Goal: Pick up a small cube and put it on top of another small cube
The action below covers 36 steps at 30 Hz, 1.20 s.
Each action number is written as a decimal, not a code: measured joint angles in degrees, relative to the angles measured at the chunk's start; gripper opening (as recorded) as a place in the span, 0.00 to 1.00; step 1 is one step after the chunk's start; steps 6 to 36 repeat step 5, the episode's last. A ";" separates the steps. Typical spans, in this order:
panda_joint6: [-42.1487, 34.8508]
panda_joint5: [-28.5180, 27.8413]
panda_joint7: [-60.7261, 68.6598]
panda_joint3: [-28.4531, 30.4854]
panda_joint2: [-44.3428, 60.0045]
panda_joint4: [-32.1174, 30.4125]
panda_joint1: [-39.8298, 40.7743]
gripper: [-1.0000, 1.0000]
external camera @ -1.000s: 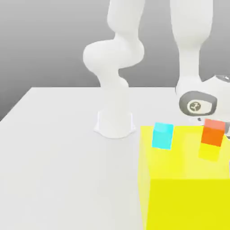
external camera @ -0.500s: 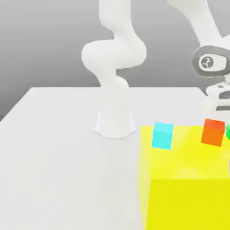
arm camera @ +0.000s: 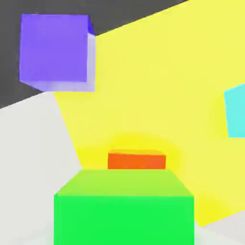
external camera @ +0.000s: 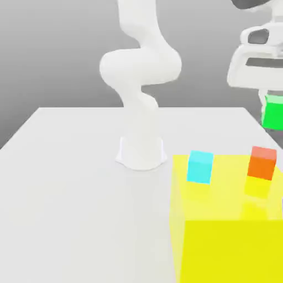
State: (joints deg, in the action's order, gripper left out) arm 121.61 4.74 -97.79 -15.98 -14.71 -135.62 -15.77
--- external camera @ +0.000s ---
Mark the small cyan cube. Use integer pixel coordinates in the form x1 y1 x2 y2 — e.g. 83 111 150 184
186 150 214 185

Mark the small green cube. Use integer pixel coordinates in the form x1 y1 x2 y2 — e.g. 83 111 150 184
261 93 283 131

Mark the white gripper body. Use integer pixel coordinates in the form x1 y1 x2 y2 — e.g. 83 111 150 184
227 44 283 92

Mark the small orange cube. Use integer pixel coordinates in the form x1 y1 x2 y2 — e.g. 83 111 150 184
247 145 277 181

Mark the large yellow box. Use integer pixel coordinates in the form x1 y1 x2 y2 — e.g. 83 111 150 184
169 154 283 283

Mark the small yellow cube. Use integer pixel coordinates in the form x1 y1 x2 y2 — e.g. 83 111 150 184
243 175 272 200

